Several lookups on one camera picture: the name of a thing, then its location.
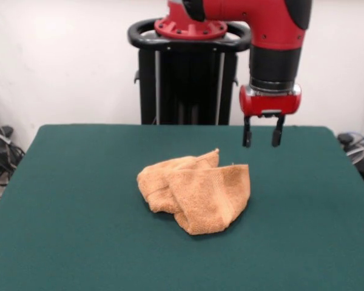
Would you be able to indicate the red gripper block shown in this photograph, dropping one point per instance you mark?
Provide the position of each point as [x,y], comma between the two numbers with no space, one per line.
[270,104]

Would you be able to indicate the orange terry towel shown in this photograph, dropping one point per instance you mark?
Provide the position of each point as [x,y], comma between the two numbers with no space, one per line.
[200,194]

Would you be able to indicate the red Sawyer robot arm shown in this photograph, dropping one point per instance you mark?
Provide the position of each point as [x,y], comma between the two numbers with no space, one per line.
[273,30]

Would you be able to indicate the dark green table cloth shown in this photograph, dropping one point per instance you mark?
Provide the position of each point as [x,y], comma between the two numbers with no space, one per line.
[79,212]

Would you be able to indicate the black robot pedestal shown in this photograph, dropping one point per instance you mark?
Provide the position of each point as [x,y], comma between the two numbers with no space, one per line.
[185,91]

